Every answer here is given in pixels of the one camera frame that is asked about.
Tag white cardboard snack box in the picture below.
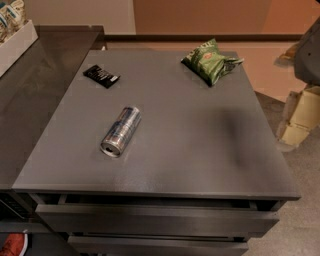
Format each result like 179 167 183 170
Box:
0 20 38 77

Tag red shoe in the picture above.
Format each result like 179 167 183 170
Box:
0 233 28 256

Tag grey drawer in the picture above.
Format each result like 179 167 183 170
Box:
36 205 279 237
68 236 248 256

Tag black snack packet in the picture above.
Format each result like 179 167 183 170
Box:
83 65 119 89

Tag silver blue redbull can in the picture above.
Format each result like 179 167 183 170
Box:
100 106 141 157

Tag upper grey drawer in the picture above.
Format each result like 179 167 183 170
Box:
36 205 279 237

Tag dark side counter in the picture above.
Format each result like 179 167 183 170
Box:
0 25 106 233

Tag dark grey drawer cabinet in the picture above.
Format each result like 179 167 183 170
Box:
14 50 299 245

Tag yellow cardboard box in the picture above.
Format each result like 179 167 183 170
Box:
276 85 320 147

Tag snack bags in box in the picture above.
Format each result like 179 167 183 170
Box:
0 0 27 43

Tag green chip bag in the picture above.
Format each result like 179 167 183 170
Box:
181 39 244 87

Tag lower grey drawer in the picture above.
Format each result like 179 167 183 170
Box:
68 236 248 256

